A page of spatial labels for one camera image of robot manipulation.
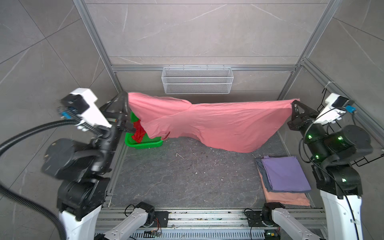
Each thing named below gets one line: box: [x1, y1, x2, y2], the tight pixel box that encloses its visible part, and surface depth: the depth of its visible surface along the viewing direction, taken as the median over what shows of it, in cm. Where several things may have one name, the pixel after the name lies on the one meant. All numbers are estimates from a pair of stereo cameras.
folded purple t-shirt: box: [261, 155, 312, 191], surface depth 83 cm
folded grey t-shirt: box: [255, 157, 280, 193], surface depth 85 cm
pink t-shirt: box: [128, 92, 301, 154], surface depth 60 cm
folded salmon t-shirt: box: [257, 167, 311, 206], surface depth 80 cm
